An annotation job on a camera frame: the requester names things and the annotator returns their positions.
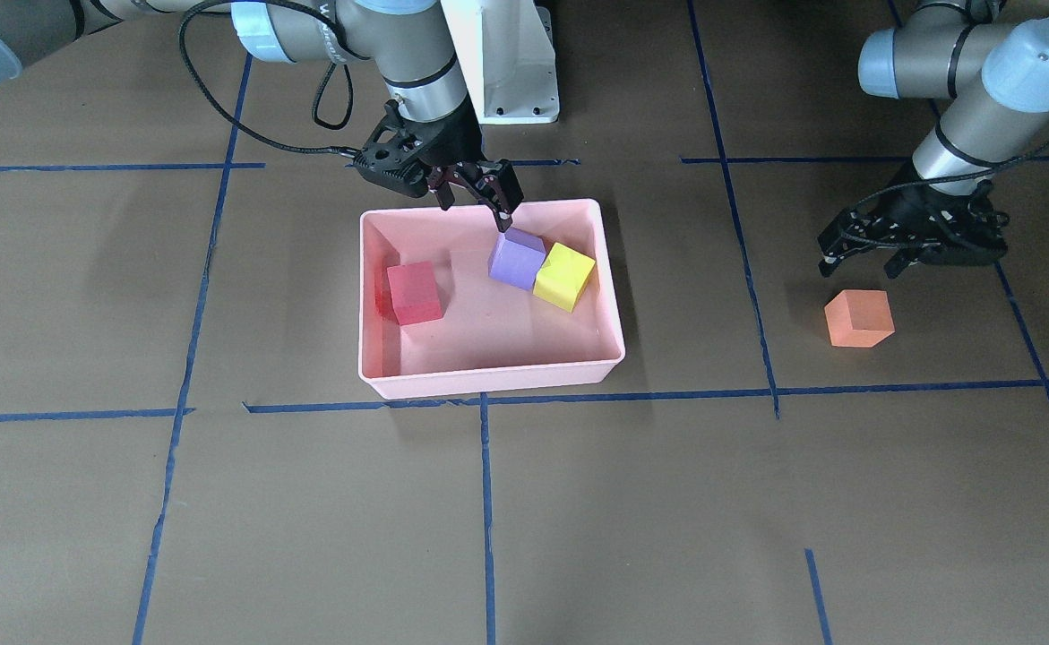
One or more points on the purple foam block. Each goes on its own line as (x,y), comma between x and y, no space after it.
(516,259)

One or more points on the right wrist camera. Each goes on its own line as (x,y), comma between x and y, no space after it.
(391,159)

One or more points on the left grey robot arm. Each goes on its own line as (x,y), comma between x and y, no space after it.
(994,75)

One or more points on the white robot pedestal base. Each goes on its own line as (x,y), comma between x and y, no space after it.
(507,57)

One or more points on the red foam block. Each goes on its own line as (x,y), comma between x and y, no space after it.
(414,293)

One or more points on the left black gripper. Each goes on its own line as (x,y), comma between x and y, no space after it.
(920,211)

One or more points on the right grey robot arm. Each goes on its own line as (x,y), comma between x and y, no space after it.
(408,42)

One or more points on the yellow-green foam block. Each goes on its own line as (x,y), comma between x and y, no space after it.
(563,276)

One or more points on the pink plastic bin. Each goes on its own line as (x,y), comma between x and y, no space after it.
(492,337)

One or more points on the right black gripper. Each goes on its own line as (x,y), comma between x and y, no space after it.
(455,143)

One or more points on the orange foam block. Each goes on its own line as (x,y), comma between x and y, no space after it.
(859,318)

